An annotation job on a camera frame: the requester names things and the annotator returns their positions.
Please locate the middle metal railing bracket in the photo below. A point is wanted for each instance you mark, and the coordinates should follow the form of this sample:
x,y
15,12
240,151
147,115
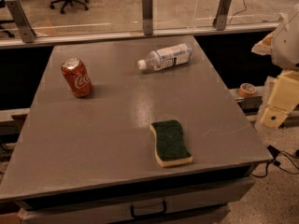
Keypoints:
x,y
147,15

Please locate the grey drawer with black handle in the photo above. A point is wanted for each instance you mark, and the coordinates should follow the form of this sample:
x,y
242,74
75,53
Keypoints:
x,y
200,204

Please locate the metal railing bracket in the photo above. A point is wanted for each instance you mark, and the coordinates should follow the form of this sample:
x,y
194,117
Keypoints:
x,y
147,15
26,32
220,20

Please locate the roll of tan tape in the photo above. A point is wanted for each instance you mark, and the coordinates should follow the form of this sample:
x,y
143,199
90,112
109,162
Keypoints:
x,y
247,90

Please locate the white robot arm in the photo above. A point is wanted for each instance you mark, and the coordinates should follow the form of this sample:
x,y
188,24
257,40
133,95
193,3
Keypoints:
x,y
283,47

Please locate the metal railing bar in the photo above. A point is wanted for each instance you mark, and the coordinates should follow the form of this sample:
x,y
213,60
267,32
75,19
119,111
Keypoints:
x,y
42,41

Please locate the green and yellow sponge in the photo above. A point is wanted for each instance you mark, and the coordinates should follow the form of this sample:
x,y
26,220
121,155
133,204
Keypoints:
x,y
170,149

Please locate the clear plastic water bottle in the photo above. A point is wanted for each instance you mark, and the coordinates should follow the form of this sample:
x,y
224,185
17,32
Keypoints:
x,y
161,59

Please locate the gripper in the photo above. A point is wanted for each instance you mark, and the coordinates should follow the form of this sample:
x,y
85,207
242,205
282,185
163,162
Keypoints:
x,y
288,46

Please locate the left metal railing bracket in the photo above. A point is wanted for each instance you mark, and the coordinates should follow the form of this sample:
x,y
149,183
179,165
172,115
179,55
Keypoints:
x,y
26,32

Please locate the red coke can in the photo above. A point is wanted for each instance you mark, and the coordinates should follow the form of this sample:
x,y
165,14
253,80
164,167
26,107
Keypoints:
x,y
76,76

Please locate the right metal railing bracket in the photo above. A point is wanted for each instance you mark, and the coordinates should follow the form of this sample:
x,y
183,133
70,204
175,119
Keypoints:
x,y
220,20

